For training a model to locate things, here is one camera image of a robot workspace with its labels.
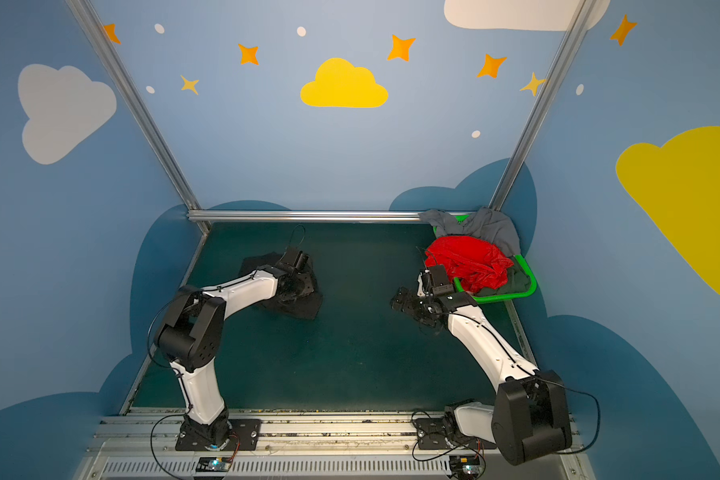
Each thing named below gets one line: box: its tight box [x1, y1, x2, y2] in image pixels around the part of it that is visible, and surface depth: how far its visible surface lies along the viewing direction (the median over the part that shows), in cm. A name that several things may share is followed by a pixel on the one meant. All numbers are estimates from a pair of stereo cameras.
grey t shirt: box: [419, 207, 521, 258], surface depth 113 cm
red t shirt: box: [425, 236, 514, 293], surface depth 97 cm
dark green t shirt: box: [475, 257, 531, 297], surface depth 93 cm
